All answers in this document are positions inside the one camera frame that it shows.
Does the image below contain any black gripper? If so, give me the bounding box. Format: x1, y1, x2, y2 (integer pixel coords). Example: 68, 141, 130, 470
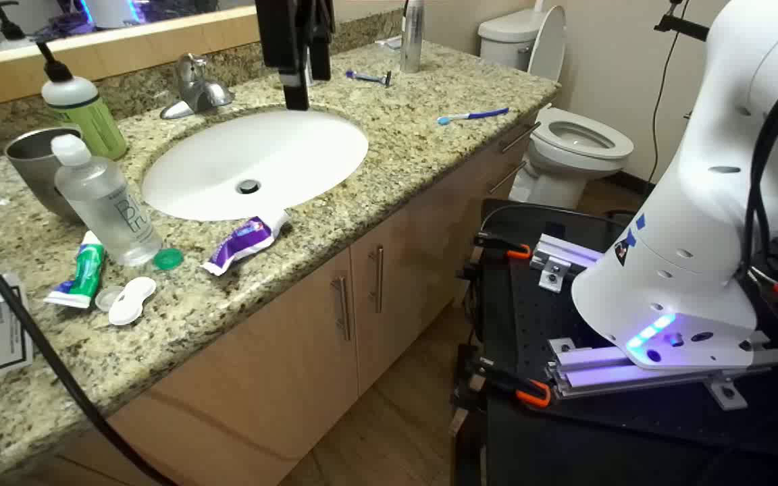
253, 0, 334, 114

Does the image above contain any blue and white toothbrush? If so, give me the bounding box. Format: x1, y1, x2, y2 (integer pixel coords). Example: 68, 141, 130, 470
435, 105, 512, 126

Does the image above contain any silver metal cup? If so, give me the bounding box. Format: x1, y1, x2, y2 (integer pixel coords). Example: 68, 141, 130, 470
2, 124, 83, 223

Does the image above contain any blue razor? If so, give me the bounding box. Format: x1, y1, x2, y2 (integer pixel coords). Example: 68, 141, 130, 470
342, 66, 393, 89

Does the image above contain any white oval sink basin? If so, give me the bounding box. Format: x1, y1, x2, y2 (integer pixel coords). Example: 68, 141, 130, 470
138, 105, 373, 223

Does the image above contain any chrome sink faucet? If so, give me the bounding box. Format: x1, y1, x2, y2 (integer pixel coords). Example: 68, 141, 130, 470
157, 51, 234, 122

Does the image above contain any purple toothpaste tube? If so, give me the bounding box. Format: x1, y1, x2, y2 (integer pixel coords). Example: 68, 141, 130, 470
200, 211, 289, 278

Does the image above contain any green soap pump bottle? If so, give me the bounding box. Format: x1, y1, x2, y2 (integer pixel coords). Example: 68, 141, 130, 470
35, 38, 133, 162

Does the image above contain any small green cap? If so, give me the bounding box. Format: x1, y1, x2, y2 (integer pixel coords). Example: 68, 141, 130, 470
152, 246, 187, 272

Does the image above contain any clear bottle white cap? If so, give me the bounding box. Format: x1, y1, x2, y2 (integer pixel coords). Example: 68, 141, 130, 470
49, 131, 164, 269

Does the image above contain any orange black clamp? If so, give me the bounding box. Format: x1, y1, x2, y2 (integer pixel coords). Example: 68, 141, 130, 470
472, 228, 534, 266
470, 353, 557, 412

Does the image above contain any white toilet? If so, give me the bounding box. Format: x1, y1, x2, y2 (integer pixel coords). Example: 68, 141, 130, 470
476, 2, 637, 211

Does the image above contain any wooden vanity cabinet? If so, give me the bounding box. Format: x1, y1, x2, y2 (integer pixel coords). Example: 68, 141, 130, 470
8, 91, 560, 486

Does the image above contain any white floss container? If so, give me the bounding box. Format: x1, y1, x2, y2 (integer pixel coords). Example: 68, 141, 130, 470
106, 274, 160, 330

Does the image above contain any green toothpaste tube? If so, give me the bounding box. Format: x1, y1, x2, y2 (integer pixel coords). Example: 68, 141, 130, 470
42, 228, 111, 313

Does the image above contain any black robot cart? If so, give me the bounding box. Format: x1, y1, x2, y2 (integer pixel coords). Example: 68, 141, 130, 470
454, 196, 778, 486

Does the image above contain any metal cabinet door handle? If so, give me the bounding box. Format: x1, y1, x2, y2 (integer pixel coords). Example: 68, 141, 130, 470
330, 272, 354, 342
366, 243, 388, 316

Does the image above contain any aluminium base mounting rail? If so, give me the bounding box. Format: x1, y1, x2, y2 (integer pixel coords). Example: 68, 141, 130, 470
529, 231, 605, 297
546, 330, 778, 412

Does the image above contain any black wall hanging cable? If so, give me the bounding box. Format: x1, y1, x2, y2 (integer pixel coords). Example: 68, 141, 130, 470
646, 0, 714, 185

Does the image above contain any thick black cable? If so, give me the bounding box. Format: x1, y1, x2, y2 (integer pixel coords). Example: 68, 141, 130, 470
0, 212, 179, 486

